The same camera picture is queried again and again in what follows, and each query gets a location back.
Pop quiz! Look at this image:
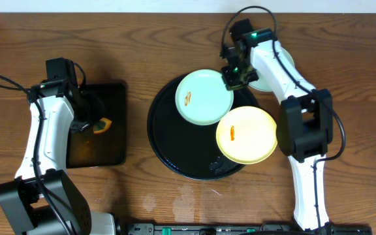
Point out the pale green plate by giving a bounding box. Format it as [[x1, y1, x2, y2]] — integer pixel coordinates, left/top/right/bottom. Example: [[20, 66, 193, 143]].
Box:
[[248, 47, 296, 93]]

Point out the green plate with ketchup stain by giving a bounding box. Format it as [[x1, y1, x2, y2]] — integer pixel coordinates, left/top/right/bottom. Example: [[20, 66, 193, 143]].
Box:
[[175, 69, 234, 126]]

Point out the orange green scrub sponge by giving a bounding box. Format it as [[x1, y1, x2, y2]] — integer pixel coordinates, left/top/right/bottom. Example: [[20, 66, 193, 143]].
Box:
[[93, 117, 112, 134]]

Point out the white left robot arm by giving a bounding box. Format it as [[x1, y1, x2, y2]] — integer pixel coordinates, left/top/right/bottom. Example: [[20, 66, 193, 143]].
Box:
[[0, 57, 117, 235]]

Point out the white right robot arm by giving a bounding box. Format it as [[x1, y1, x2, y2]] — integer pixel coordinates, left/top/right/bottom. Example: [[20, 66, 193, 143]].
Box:
[[221, 20, 333, 231]]

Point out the rectangular black water tray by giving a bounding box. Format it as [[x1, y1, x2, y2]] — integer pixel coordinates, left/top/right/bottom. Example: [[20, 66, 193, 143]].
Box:
[[66, 84, 127, 168]]

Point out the round black tray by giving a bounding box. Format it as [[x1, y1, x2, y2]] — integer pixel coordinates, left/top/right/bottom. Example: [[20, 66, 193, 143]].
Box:
[[147, 74, 244, 180]]

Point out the yellow plate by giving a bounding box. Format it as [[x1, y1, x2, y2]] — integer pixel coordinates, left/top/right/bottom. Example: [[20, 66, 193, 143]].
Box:
[[215, 106, 277, 165]]

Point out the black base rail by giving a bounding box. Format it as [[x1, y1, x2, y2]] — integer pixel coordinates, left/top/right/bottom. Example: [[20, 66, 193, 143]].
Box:
[[116, 223, 373, 235]]

